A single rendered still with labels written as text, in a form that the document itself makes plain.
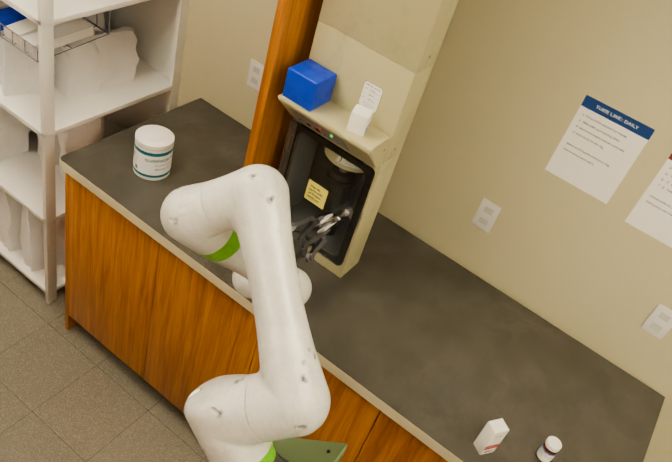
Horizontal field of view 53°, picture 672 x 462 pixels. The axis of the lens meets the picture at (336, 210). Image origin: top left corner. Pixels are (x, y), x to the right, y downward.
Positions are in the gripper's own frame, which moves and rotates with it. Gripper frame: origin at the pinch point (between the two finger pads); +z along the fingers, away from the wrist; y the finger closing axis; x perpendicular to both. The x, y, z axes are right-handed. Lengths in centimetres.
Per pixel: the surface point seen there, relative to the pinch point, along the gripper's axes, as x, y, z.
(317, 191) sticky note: 0.6, 9.4, 4.3
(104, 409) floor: 122, -32, -36
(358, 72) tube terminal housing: -33.3, 34.9, 5.3
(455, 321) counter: -12, -50, 19
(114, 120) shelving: 139, 74, 48
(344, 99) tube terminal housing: -24.7, 30.3, 5.3
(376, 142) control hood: -32.5, 16.1, -1.0
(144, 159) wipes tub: 51, 45, -10
